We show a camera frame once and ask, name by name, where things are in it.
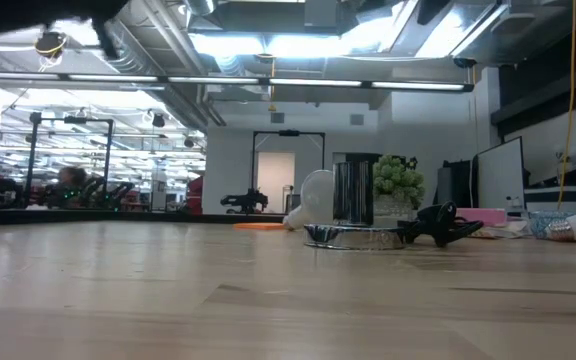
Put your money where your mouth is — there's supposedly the large white flood lightbulb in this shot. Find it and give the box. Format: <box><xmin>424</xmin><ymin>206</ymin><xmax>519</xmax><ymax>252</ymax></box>
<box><xmin>282</xmin><ymin>169</ymin><xmax>337</xmax><ymax>231</ymax></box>

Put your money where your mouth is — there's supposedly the chrome lamp socket base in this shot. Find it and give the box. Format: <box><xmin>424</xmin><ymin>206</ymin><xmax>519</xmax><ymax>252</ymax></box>
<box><xmin>303</xmin><ymin>160</ymin><xmax>410</xmax><ymax>251</ymax></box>

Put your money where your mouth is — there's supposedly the black ceiling device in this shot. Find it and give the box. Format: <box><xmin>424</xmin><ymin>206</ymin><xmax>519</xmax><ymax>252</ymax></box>
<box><xmin>34</xmin><ymin>30</ymin><xmax>68</xmax><ymax>60</ymax></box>

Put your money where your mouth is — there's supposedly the long black light bar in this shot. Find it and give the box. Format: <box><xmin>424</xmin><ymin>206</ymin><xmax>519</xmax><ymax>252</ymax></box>
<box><xmin>0</xmin><ymin>70</ymin><xmax>475</xmax><ymax>94</ymax></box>

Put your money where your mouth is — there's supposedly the person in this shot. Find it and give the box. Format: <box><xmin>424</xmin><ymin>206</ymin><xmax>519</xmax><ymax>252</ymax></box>
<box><xmin>47</xmin><ymin>166</ymin><xmax>92</xmax><ymax>209</ymax></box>

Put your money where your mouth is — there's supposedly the orange sticky note pad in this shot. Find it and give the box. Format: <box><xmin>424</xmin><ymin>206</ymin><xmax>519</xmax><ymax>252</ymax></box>
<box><xmin>232</xmin><ymin>222</ymin><xmax>287</xmax><ymax>232</ymax></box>

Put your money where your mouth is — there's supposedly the green artificial plant in pot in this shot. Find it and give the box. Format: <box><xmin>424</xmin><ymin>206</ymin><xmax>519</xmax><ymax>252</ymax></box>
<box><xmin>371</xmin><ymin>154</ymin><xmax>426</xmax><ymax>222</ymax></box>

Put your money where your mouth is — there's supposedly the pink pencil case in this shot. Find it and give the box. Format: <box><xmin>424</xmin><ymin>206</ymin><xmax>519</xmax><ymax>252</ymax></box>
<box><xmin>455</xmin><ymin>207</ymin><xmax>509</xmax><ymax>228</ymax></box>

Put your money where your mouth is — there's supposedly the blue round speckled sponge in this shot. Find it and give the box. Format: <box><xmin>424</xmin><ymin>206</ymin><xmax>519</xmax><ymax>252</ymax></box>
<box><xmin>527</xmin><ymin>209</ymin><xmax>576</xmax><ymax>240</ymax></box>

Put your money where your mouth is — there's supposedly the black aluminium table frame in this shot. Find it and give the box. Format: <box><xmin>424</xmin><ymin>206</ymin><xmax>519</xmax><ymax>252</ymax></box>
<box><xmin>0</xmin><ymin>208</ymin><xmax>297</xmax><ymax>226</ymax></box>

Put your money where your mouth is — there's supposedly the black lamp power cord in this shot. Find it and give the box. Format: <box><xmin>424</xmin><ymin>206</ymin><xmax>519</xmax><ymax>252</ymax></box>
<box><xmin>397</xmin><ymin>200</ymin><xmax>485</xmax><ymax>249</ymax></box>

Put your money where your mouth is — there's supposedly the white board with black frame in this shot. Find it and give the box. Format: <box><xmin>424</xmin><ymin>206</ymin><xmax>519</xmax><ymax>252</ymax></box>
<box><xmin>473</xmin><ymin>136</ymin><xmax>526</xmax><ymax>211</ymax></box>

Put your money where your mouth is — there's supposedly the yellow cable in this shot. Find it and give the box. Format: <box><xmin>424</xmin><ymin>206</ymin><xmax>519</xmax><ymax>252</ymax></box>
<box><xmin>556</xmin><ymin>0</ymin><xmax>576</xmax><ymax>211</ymax></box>

